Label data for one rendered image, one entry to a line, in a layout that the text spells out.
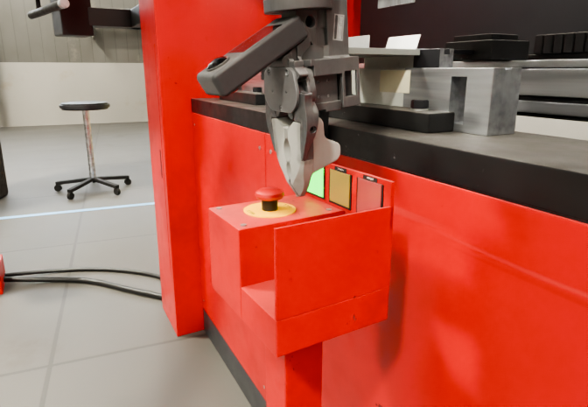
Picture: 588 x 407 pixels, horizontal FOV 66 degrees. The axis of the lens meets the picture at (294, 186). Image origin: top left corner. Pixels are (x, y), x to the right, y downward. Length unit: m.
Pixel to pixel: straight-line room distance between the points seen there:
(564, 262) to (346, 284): 0.22
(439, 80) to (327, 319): 0.42
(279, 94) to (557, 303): 0.35
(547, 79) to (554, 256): 0.50
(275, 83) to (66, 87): 8.94
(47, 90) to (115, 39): 1.50
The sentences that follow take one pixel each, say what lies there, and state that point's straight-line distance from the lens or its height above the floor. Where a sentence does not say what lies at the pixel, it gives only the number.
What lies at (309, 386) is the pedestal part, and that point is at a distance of 0.69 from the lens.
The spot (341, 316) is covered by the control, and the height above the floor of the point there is 0.69.
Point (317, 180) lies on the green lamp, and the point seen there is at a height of 0.81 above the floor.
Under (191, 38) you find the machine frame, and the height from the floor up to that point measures 1.07.
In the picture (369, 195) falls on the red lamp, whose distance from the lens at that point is 0.57.
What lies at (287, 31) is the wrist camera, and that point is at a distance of 0.48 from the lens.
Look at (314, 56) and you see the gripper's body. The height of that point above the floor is 0.98.
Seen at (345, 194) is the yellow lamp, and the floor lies 0.80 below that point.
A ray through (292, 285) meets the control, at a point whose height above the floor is 0.74.
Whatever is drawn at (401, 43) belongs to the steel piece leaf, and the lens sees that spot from 0.90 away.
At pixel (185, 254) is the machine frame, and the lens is 1.71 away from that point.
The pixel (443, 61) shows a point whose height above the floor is 0.98.
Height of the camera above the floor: 0.97
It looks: 14 degrees down
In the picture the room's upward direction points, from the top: straight up
